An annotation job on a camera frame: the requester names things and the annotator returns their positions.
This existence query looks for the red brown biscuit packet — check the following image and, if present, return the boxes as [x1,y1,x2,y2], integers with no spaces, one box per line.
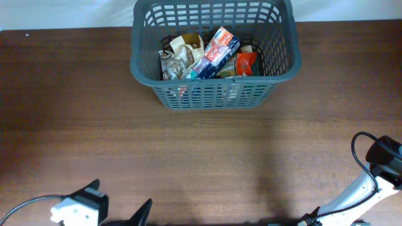
[216,52,257,78]

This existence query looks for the brown snack bag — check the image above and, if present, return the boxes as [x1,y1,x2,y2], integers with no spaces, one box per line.
[158,33,204,80]

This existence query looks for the blue Kleenex tissue multipack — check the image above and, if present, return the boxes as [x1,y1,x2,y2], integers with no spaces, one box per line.
[182,26,240,80]

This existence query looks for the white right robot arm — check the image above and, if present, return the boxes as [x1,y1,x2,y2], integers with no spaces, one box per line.
[297,131,401,226]

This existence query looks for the grey plastic lattice basket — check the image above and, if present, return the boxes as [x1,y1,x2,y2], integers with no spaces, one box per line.
[130,0,302,110]

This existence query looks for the beige clear snack bag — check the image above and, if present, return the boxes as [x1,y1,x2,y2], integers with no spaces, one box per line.
[241,45,253,53]

